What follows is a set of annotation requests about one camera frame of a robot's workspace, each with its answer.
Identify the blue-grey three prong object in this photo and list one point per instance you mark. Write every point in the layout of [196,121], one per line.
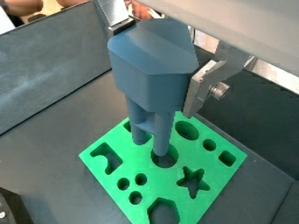
[152,60]

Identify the grey bin wall panel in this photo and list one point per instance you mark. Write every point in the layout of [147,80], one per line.
[48,58]

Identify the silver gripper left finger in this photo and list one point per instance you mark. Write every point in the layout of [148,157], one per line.
[112,12]

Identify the green shape sorter board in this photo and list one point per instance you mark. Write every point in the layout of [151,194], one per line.
[203,159]

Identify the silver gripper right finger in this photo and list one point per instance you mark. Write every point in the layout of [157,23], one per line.
[207,80]

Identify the black object at corner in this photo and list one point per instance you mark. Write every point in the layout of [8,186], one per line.
[12,210]

